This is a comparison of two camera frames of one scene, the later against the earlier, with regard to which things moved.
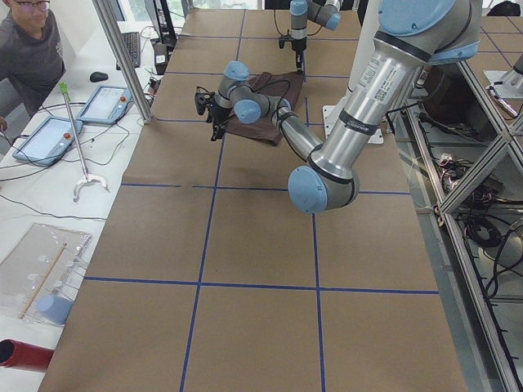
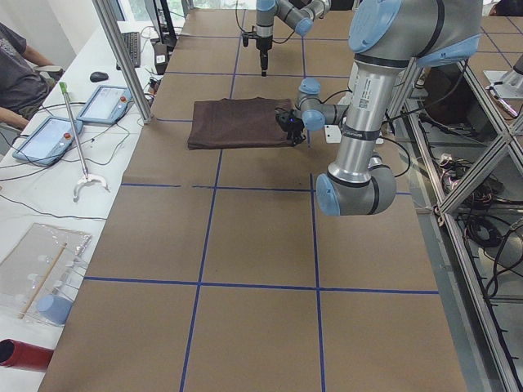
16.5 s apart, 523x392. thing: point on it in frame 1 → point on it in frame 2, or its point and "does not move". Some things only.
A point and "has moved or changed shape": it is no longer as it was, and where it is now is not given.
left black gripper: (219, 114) → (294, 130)
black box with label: (160, 53) does not move
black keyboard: (133, 42) does not move
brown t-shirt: (267, 130) has moved or changed shape
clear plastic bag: (38, 277) does not move
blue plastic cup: (54, 308) does not move
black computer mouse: (98, 77) does not move
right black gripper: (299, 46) → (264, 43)
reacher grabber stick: (86, 178) does not move
